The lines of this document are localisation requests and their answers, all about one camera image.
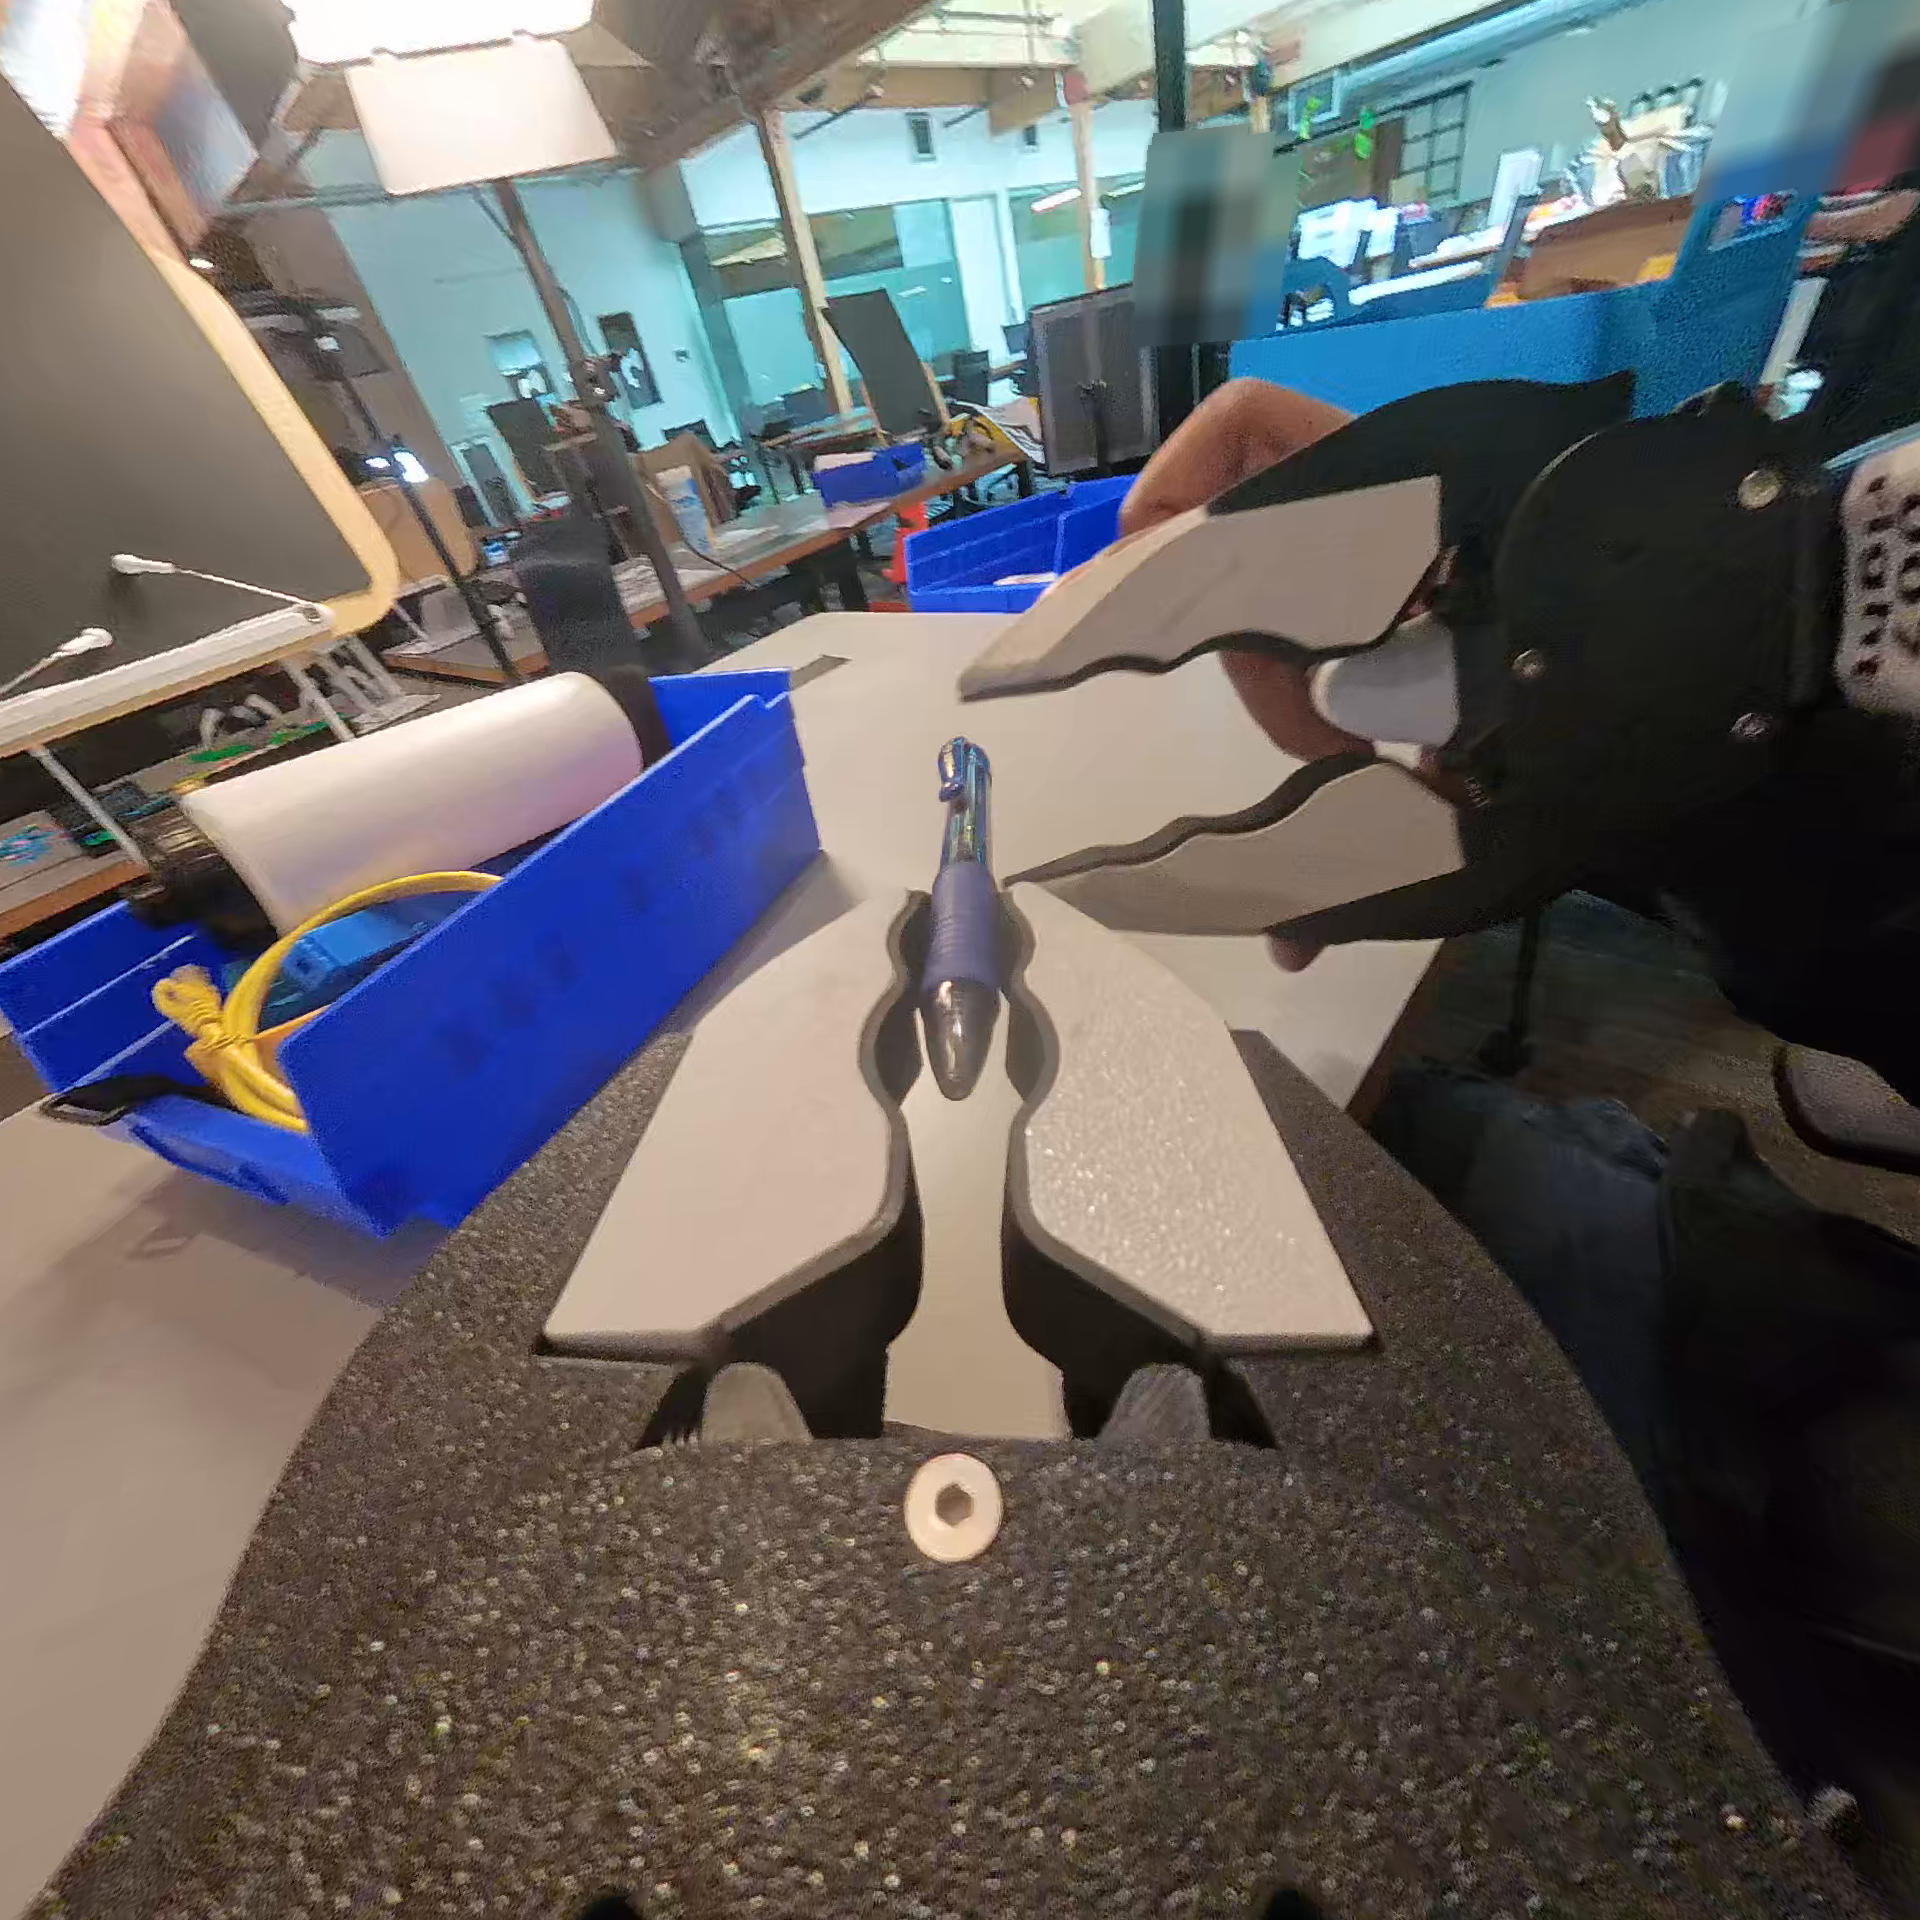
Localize wooden desk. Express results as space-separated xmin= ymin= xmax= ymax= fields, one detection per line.
xmin=383 ymin=488 xmax=904 ymax=684

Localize blue pen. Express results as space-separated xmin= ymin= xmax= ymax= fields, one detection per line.
xmin=919 ymin=736 xmax=1004 ymax=1101

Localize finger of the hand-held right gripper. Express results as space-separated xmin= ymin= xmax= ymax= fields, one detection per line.
xmin=1001 ymin=755 xmax=1469 ymax=940
xmin=959 ymin=473 xmax=1453 ymax=705

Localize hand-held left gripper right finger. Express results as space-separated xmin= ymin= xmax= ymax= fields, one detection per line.
xmin=997 ymin=882 xmax=1376 ymax=1440

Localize black pole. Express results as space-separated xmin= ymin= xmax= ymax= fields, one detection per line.
xmin=487 ymin=181 xmax=714 ymax=676

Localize black freestanding panel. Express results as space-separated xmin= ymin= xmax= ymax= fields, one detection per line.
xmin=823 ymin=289 xmax=951 ymax=441

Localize person's dark clothing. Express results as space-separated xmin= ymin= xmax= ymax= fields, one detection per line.
xmin=1357 ymin=901 xmax=1920 ymax=1920

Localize white roll with black caps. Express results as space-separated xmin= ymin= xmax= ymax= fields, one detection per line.
xmin=129 ymin=667 xmax=676 ymax=940

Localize black computer monitor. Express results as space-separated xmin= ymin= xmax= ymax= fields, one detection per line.
xmin=1024 ymin=285 xmax=1156 ymax=480

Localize blue cabinet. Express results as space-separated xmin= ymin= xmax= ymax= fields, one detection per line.
xmin=1231 ymin=188 xmax=1825 ymax=424

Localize person's right hand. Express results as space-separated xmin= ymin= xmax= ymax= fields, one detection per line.
xmin=1117 ymin=376 xmax=1473 ymax=976

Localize blue storage bin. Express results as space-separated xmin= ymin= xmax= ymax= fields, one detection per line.
xmin=815 ymin=441 xmax=929 ymax=509
xmin=904 ymin=496 xmax=1074 ymax=616
xmin=1049 ymin=473 xmax=1144 ymax=578

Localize studio light panel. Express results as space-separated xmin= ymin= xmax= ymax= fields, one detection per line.
xmin=285 ymin=0 xmax=624 ymax=197

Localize blue plastic bin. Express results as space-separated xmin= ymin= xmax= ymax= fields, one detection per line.
xmin=0 ymin=667 xmax=825 ymax=1240

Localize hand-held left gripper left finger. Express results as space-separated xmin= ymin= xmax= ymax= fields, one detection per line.
xmin=539 ymin=887 xmax=933 ymax=1433

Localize white stand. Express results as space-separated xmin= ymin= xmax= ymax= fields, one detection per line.
xmin=0 ymin=552 xmax=407 ymax=841

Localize yellow ethernet cable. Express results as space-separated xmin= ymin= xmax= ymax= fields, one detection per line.
xmin=151 ymin=871 xmax=505 ymax=1133

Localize black board with wooden edge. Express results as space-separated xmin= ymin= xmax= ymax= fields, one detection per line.
xmin=0 ymin=75 xmax=401 ymax=699

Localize blue plastic bracket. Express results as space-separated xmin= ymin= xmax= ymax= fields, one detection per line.
xmin=257 ymin=907 xmax=452 ymax=1037

